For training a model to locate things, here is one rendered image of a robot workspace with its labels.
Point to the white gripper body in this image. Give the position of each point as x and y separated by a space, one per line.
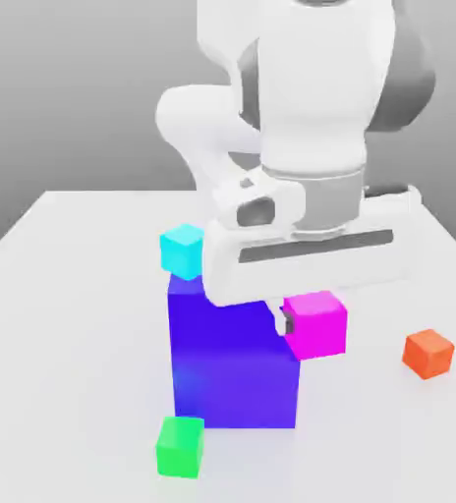
310 271

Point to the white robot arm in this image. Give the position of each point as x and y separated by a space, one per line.
310 98

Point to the small orange cube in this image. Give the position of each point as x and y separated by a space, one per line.
428 353

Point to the small cyan cube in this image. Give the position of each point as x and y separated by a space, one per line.
181 251

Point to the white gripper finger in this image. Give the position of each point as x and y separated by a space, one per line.
278 320

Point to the small magenta cube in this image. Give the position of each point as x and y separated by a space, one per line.
318 328

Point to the large blue box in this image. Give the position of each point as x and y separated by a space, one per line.
232 365

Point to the small green cube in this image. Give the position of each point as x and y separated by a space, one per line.
180 448

